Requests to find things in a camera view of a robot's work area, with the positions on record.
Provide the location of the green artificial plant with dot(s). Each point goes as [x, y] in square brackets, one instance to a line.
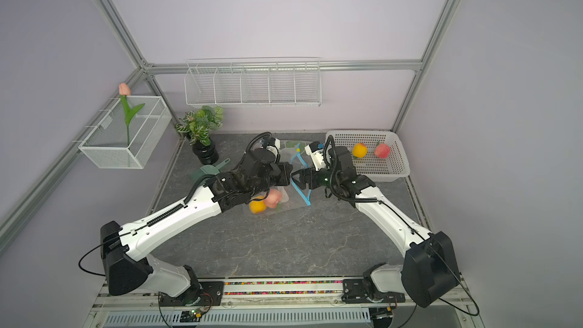
[197, 125]

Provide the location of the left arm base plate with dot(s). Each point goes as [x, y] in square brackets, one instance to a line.
[209, 293]

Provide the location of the pink peach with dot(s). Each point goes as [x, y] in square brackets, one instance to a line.
[273, 198]
[382, 151]

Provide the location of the green printed zip-top bag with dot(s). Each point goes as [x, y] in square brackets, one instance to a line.
[296, 153]

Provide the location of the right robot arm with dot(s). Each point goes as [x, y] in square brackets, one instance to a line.
[429, 269]

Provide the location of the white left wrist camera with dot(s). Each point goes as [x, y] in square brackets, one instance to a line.
[272, 144]

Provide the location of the white wire wall shelf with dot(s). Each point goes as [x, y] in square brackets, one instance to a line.
[255, 82]

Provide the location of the white mesh wall basket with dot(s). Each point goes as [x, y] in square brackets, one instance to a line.
[106, 144]

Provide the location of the pink peach back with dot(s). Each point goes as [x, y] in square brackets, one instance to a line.
[273, 198]

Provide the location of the yellow mango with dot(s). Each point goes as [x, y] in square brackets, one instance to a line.
[359, 151]

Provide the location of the white plastic perforated basket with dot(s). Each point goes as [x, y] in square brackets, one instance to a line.
[378, 169]

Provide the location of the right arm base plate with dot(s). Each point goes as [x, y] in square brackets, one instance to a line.
[361, 290]

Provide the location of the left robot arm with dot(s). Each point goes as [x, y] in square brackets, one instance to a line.
[126, 250]

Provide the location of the black glossy vase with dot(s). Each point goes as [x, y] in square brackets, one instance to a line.
[207, 154]

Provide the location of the clear blue-zipper bag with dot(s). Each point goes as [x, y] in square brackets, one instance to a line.
[292, 198]

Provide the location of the pink artificial tulip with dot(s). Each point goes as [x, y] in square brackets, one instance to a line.
[129, 111]

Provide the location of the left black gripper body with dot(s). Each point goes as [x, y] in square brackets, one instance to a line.
[278, 177]

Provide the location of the green hand brush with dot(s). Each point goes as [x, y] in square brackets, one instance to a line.
[209, 170]

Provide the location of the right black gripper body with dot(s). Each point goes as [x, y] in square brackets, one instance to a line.
[324, 178]

